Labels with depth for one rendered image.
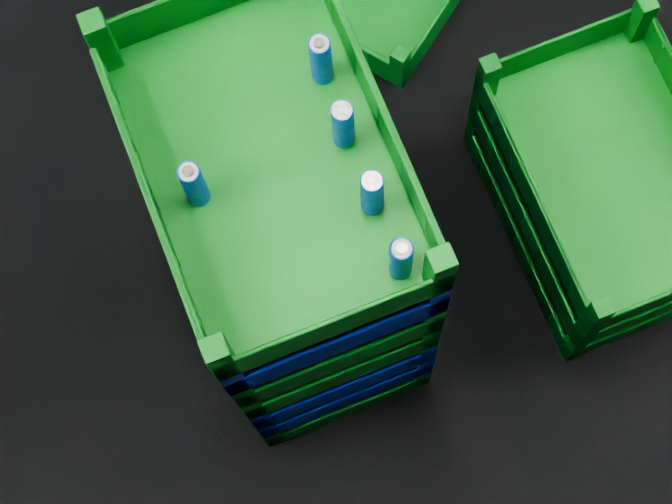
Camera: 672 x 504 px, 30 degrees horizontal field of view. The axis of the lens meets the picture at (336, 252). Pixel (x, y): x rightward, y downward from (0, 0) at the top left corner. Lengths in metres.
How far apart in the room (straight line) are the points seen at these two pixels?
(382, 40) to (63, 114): 0.41
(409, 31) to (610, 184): 0.37
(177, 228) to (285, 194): 0.09
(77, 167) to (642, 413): 0.74
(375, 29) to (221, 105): 0.58
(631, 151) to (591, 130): 0.05
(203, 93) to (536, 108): 0.46
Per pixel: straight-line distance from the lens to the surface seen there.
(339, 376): 1.18
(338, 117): 0.97
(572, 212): 1.36
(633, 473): 1.49
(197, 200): 1.01
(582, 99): 1.41
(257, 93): 1.05
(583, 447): 1.48
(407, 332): 1.10
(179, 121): 1.05
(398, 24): 1.60
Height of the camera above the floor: 1.46
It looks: 75 degrees down
